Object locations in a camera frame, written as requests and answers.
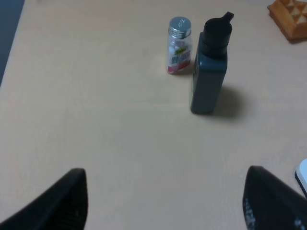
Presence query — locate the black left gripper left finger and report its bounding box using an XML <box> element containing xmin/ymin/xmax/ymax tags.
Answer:
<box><xmin>0</xmin><ymin>168</ymin><xmax>88</xmax><ymax>230</ymax></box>

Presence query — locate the white flat case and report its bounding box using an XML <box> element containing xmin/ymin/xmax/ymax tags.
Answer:
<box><xmin>295</xmin><ymin>159</ymin><xmax>307</xmax><ymax>197</ymax></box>

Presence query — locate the orange waffle toy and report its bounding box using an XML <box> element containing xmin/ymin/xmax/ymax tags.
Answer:
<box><xmin>267</xmin><ymin>0</ymin><xmax>307</xmax><ymax>43</ymax></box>

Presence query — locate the clear candy bottle silver cap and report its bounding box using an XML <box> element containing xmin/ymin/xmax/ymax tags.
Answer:
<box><xmin>166</xmin><ymin>16</ymin><xmax>192</xmax><ymax>74</ymax></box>

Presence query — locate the dark green pump bottle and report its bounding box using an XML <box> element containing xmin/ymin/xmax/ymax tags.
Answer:
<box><xmin>190</xmin><ymin>12</ymin><xmax>234</xmax><ymax>115</ymax></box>

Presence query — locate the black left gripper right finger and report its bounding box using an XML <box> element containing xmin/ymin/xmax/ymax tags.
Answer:
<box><xmin>242</xmin><ymin>166</ymin><xmax>307</xmax><ymax>230</ymax></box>

